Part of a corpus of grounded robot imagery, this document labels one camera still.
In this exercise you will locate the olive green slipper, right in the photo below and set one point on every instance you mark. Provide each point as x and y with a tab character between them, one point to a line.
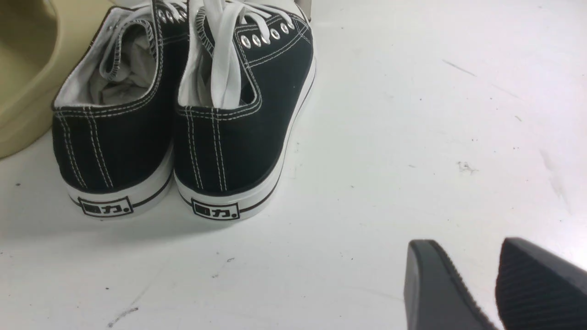
41	41

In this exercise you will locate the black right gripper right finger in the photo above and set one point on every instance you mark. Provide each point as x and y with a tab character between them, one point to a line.
537	290

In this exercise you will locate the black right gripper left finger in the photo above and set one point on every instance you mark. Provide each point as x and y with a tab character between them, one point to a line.
435	296

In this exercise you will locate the black canvas sneaker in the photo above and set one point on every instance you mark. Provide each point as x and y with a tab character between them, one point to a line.
250	69
113	116

